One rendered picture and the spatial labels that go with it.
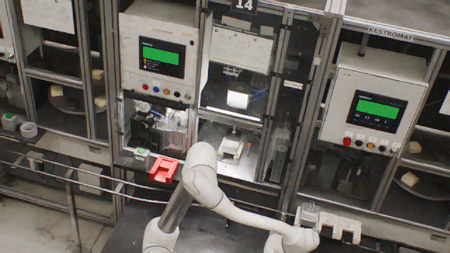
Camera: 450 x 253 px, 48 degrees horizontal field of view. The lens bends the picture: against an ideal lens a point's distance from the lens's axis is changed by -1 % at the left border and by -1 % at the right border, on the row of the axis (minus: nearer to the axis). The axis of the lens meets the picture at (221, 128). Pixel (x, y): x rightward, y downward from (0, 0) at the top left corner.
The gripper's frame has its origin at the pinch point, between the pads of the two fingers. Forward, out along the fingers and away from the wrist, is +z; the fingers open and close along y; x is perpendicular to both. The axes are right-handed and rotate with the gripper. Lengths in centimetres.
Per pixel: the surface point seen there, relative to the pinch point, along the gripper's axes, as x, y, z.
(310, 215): -14.9, -9.1, 4.4
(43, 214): 172, -102, 23
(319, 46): 2, 86, 21
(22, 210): 189, -102, 21
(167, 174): 68, -5, 4
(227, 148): 41, -1, 32
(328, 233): -27.0, -18.4, 3.0
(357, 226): -42.0, -13.7, 9.5
